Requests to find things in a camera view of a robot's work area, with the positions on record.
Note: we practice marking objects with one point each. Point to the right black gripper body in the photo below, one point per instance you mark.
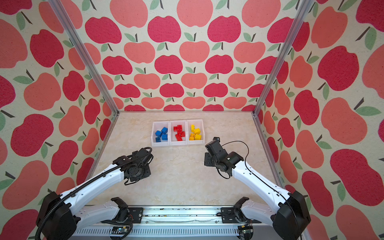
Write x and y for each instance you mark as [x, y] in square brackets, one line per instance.
[207, 162]

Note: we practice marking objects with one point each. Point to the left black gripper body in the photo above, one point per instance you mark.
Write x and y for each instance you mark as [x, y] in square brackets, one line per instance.
[144, 172]

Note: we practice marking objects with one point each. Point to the white bin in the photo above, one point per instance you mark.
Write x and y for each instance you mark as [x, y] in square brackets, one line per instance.
[199, 124]
[174, 141]
[157, 126]

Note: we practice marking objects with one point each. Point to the yellow lego small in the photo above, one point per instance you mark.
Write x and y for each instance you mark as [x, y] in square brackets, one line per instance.
[197, 131]

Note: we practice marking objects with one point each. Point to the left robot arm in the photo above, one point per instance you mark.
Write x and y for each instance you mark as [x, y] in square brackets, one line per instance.
[62, 214]

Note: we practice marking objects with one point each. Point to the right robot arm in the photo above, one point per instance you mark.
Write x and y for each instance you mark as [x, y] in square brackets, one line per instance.
[286, 212]

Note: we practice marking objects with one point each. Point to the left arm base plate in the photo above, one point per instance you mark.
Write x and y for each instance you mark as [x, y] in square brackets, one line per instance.
[136, 214]

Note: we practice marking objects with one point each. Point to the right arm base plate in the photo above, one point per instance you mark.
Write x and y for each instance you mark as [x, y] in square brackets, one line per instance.
[231, 215]

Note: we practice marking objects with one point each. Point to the aluminium front rail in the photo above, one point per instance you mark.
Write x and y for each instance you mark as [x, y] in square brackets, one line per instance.
[198, 221]

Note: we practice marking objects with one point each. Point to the circuit board on rail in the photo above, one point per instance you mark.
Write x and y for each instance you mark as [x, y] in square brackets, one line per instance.
[119, 230]

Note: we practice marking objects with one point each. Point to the right aluminium frame post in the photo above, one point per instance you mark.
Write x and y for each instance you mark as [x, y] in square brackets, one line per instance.
[286, 47]

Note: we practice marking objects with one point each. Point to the aluminium frame post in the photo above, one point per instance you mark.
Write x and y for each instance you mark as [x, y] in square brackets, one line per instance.
[286, 47]
[71, 31]

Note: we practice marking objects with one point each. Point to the left aluminium frame post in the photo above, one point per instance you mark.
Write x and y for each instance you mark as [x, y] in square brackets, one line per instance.
[71, 31]

